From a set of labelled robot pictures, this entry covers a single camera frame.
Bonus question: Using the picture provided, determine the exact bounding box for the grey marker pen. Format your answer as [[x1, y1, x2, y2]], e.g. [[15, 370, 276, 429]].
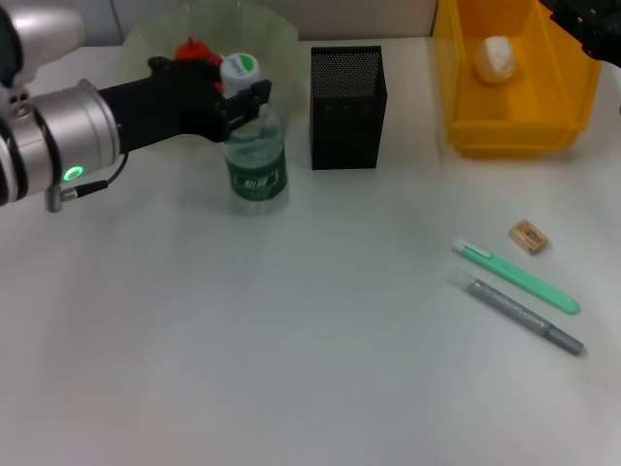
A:
[[465, 276, 585, 356]]

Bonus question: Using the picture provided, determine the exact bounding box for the black mesh pen holder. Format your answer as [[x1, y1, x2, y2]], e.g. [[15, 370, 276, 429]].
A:
[[310, 46, 389, 171]]

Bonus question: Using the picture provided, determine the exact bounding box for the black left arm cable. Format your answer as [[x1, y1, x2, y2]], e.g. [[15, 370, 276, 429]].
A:
[[72, 152, 130, 195]]

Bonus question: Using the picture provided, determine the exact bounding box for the mint green pen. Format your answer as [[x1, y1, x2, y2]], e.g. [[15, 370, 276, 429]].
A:
[[451, 237, 581, 316]]

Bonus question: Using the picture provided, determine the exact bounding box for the clear green-label water bottle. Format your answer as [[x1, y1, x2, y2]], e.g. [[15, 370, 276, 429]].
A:
[[218, 51, 291, 216]]

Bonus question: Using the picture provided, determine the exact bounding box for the white paper ball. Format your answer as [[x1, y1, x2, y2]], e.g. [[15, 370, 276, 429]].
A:
[[474, 35, 518, 83]]

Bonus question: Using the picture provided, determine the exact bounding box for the yellow plastic bin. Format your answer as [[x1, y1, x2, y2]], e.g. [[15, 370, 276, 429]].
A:
[[433, 0, 605, 157]]

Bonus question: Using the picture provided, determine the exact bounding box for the pale green glass fruit plate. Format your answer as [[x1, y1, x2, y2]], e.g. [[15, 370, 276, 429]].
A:
[[123, 0, 300, 147]]

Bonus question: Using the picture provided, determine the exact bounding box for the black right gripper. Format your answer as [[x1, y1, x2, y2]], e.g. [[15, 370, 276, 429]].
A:
[[542, 0, 621, 64]]

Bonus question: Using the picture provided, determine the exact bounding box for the red-orange toy orange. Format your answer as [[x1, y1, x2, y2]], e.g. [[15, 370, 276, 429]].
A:
[[174, 37, 225, 96]]

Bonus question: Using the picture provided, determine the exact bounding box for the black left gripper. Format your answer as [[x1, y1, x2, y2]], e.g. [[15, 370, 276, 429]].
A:
[[96, 56, 273, 156]]

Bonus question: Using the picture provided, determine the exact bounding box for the small tan eraser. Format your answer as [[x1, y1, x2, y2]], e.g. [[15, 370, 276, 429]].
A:
[[507, 218, 550, 254]]

